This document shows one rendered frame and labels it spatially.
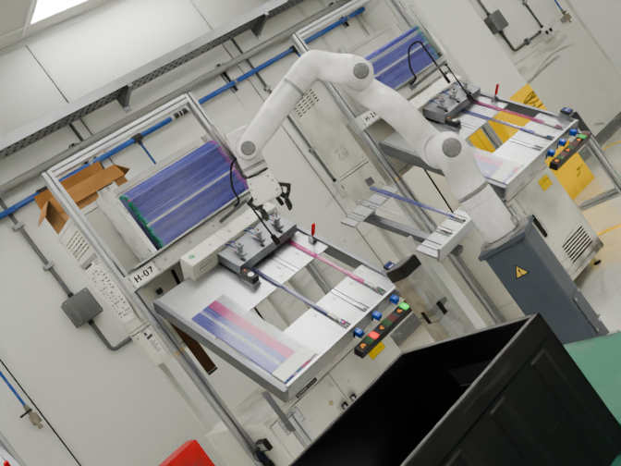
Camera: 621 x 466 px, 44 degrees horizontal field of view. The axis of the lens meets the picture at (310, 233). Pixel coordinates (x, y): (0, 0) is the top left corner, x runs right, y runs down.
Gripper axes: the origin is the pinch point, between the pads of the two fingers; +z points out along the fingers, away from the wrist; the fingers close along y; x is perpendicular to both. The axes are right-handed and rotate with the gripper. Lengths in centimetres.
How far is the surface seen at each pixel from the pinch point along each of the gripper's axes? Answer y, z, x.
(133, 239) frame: -69, -11, 30
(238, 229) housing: -34, 6, 50
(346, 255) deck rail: 2, 34, 50
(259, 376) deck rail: -31, 49, -10
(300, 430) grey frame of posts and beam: -23, 70, -18
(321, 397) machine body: -26, 77, 23
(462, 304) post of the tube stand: 35, 77, 63
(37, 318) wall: -187, 11, 112
